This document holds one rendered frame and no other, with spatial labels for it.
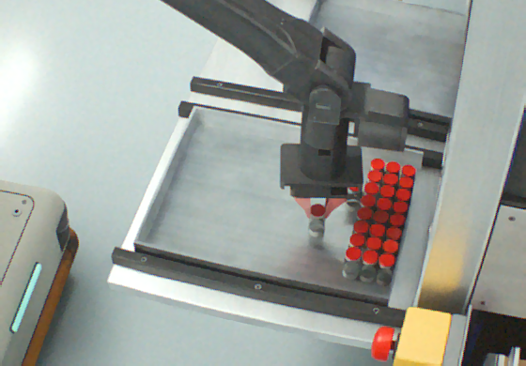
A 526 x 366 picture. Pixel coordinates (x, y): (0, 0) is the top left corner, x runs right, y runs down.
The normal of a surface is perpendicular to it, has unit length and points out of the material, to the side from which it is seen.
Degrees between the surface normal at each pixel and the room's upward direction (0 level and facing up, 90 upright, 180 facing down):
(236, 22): 91
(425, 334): 0
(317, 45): 39
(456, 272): 90
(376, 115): 95
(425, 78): 0
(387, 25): 0
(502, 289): 90
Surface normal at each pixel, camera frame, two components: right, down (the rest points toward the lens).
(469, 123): -0.26, 0.72
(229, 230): 0.00, -0.66
